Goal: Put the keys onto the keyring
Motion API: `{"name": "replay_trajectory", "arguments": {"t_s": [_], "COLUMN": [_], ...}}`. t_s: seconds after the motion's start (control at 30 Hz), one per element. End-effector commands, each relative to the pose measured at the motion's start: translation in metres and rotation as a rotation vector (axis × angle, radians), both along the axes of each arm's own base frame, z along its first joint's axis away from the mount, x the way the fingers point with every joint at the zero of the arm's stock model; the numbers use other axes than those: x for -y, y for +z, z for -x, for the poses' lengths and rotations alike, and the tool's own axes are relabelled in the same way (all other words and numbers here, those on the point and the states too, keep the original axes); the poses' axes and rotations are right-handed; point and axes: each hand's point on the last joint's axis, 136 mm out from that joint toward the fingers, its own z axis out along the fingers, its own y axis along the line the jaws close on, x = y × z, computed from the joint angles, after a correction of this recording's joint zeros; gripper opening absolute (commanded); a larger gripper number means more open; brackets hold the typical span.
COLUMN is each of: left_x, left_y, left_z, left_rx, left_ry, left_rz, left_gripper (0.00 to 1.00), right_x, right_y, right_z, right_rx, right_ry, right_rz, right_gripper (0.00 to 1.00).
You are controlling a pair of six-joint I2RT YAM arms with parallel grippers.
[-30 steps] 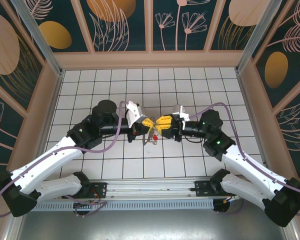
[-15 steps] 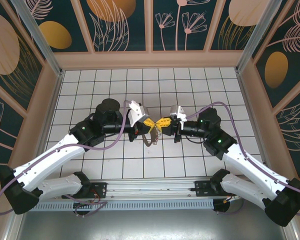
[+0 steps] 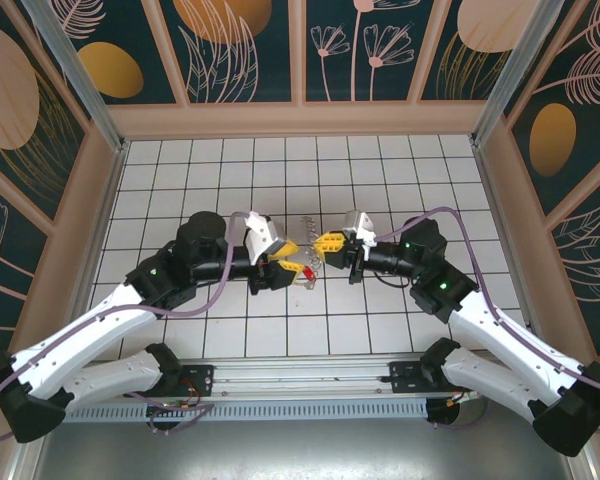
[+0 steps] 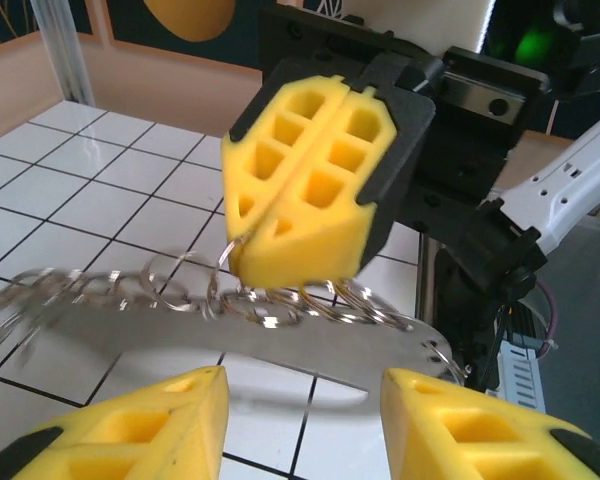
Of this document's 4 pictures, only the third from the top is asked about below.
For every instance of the red capped key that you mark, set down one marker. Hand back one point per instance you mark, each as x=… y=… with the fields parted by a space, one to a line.
x=309 y=274

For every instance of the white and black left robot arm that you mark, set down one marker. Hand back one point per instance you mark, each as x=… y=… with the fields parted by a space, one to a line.
x=105 y=325

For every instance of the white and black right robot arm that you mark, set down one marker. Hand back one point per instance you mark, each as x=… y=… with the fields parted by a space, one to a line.
x=505 y=330

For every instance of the grey sheet metal panel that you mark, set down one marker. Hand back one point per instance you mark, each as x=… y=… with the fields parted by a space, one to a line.
x=300 y=450

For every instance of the aluminium side rail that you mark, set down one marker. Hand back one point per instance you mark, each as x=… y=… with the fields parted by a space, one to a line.
x=510 y=240

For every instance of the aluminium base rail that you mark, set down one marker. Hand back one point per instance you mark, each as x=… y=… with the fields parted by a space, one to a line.
x=300 y=377

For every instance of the aluminium frame post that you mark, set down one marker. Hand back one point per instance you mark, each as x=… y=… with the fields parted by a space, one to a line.
x=80 y=80
x=515 y=65

